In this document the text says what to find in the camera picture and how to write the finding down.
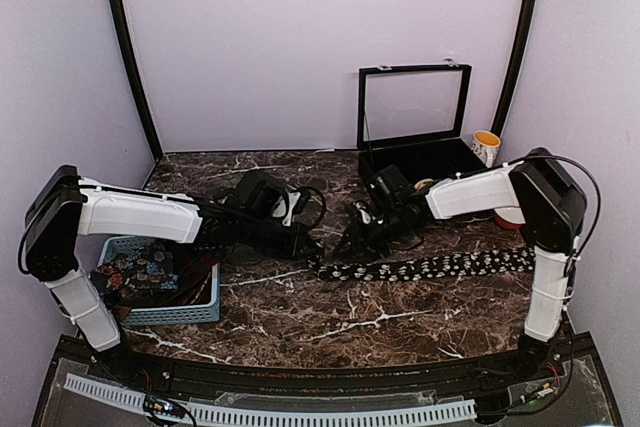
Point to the black front rail base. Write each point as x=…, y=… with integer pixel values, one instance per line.
x=184, y=372

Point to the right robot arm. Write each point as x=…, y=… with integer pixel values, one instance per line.
x=546, y=200

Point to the orange white bowl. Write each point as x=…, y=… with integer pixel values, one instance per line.
x=509, y=218

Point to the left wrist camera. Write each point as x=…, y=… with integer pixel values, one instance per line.
x=257, y=193

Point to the black glass-lid tie box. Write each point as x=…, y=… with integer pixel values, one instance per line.
x=411, y=116

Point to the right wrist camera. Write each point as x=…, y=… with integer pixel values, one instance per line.
x=389, y=188

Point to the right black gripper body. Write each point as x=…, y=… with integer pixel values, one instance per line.
x=375, y=239

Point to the tan striped rolled tie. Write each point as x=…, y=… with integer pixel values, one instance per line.
x=424, y=182

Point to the white yellow mug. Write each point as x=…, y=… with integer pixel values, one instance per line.
x=485, y=145

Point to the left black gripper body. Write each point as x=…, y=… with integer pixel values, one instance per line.
x=288, y=247

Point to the white slotted cable duct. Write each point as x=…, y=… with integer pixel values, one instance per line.
x=236, y=409

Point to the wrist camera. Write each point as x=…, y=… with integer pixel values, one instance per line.
x=257, y=193
x=389, y=188

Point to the black white patterned tie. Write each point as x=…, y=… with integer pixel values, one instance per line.
x=473, y=264

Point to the left black frame post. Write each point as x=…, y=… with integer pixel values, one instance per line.
x=128, y=56

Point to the light blue plastic basket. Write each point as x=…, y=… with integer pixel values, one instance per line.
x=139, y=311

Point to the black frame post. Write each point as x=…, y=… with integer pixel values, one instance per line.
x=514, y=66
x=128, y=56

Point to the right black frame post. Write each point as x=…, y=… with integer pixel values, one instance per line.
x=514, y=66

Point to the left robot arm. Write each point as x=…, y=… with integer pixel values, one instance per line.
x=71, y=206

